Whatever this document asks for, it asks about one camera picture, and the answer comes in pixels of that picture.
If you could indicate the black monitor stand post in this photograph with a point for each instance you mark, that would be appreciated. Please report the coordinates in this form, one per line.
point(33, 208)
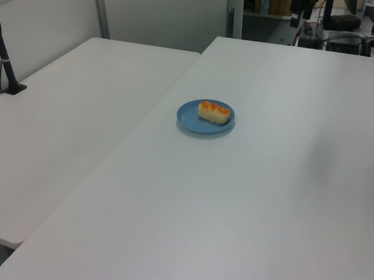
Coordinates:
point(328, 10)

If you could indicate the white folding side table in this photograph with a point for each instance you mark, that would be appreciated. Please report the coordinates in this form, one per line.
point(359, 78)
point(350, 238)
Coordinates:
point(58, 122)

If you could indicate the orange glazed bread loaf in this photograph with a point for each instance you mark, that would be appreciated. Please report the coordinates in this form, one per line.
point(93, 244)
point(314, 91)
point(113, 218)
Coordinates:
point(214, 113)

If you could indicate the blue round plate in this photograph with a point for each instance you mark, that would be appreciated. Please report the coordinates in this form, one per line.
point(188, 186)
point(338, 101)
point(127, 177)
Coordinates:
point(189, 119)

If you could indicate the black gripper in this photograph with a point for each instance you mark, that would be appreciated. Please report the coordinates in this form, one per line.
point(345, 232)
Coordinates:
point(301, 2)

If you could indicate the small black device box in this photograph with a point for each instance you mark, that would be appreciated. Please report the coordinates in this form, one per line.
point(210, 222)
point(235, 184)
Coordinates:
point(310, 42)

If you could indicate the grey metal partition post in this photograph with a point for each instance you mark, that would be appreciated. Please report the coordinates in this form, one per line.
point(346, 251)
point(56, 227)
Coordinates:
point(101, 9)

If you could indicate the black camera stand pole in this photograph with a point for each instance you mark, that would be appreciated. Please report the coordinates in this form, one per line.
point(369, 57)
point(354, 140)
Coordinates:
point(3, 55)

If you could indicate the grey metal frame leg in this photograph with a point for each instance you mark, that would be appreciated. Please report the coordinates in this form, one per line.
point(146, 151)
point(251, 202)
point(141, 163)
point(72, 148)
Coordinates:
point(235, 14)

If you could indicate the black electronics box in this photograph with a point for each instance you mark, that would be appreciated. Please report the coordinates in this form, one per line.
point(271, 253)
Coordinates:
point(343, 43)

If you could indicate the dark brown rounded lump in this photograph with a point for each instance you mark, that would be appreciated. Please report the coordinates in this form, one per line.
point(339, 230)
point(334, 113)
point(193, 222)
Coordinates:
point(345, 22)

